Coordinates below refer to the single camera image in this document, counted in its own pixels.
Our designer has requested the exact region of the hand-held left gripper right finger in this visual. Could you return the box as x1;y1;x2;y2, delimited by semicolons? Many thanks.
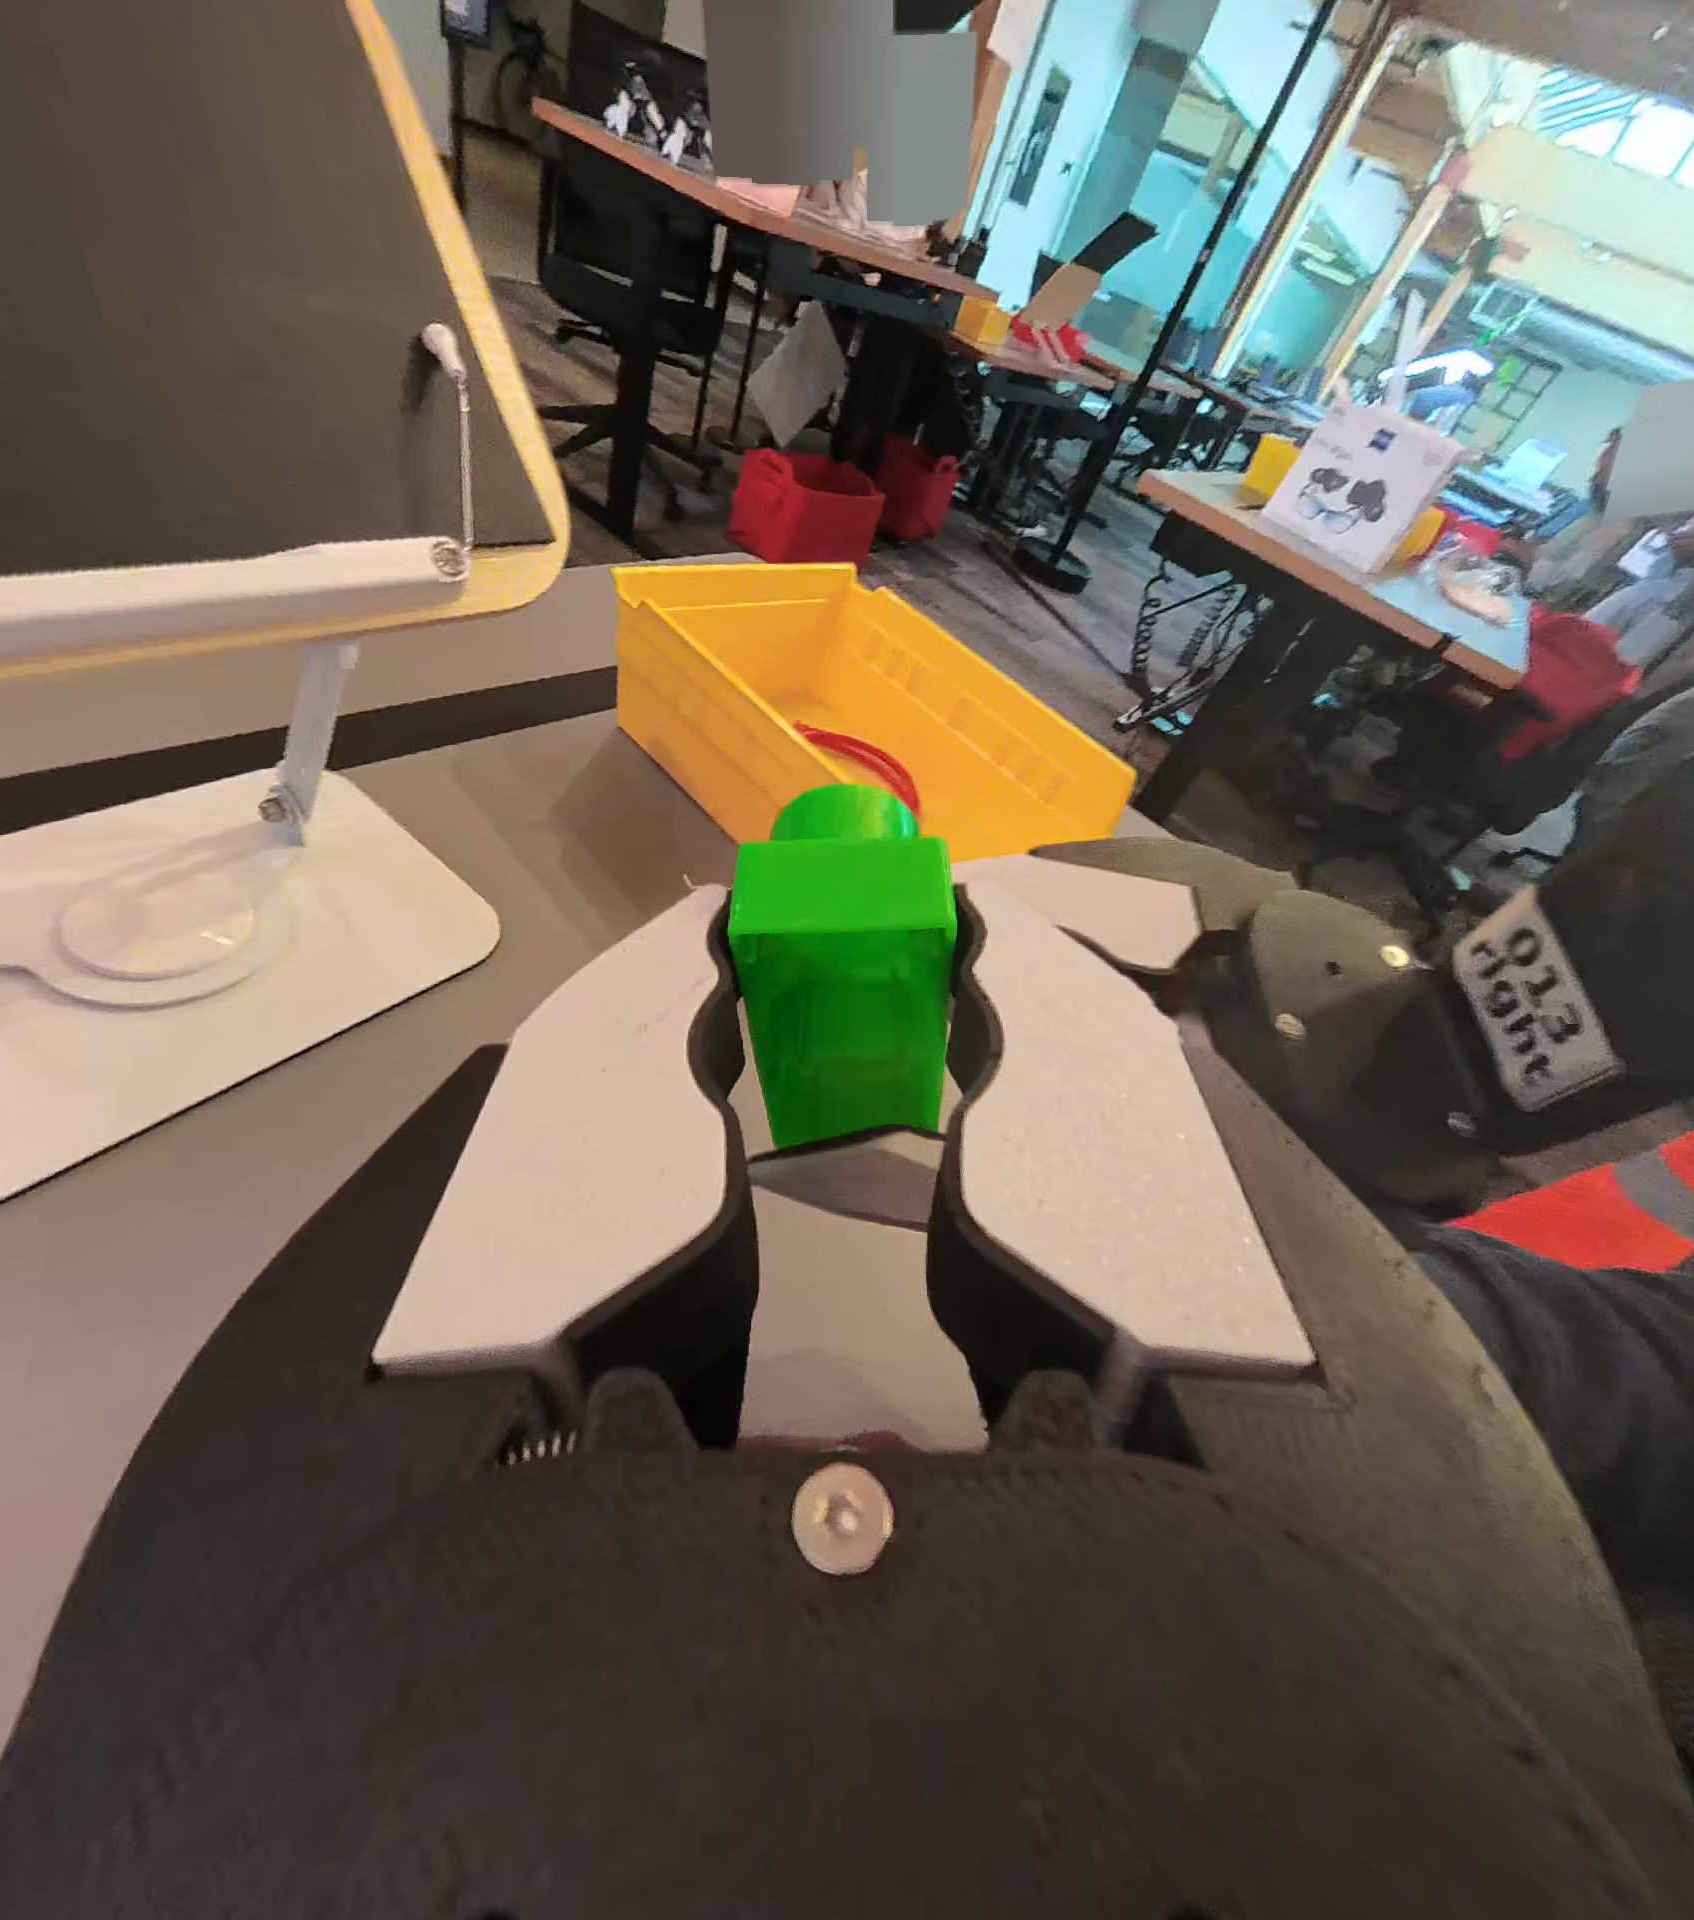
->
928;879;1317;1378

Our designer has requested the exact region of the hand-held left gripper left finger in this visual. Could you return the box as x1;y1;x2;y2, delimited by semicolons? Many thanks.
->
369;883;759;1380

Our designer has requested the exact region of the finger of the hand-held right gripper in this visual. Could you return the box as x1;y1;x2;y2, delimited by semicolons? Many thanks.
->
749;1125;948;1233
1003;836;1300;981

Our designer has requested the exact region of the green plastic block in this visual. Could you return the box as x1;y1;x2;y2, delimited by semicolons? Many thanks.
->
723;782;957;1154

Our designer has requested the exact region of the yellow plastic bin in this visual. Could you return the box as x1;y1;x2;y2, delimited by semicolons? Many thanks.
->
613;560;1140;862

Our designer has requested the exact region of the red ethernet cable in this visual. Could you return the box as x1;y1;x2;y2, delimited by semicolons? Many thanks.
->
786;725;925;823

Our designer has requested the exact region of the orange high-visibility vest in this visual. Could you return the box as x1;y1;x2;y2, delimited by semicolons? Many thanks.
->
1446;1090;1694;1279

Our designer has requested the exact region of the white board stand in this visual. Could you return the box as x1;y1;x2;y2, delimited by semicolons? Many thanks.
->
0;322;506;1227

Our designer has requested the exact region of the wooden desk with black legs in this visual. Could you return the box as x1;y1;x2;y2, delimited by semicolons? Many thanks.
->
1133;466;1533;846

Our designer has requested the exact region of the white printed box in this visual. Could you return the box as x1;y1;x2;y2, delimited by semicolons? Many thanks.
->
1258;403;1466;577

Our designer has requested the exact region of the small red fabric bin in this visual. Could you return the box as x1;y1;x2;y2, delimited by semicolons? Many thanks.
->
868;432;964;545

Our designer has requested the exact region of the large red fabric bin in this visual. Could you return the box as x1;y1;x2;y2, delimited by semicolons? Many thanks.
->
723;445;887;570

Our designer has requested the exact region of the black floor stand pole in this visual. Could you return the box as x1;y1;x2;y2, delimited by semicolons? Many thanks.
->
1009;0;1345;596

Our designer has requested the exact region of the grey hanging sheet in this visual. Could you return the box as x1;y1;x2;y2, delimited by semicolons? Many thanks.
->
748;307;849;447

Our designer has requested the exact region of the open cardboard box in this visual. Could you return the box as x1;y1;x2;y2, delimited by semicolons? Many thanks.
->
1023;208;1161;326

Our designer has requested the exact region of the long wooden desk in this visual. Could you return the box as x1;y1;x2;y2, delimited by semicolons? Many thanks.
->
529;97;1210;560

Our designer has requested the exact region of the coiled black cable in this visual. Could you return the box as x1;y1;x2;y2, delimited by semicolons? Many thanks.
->
1113;577;1239;735

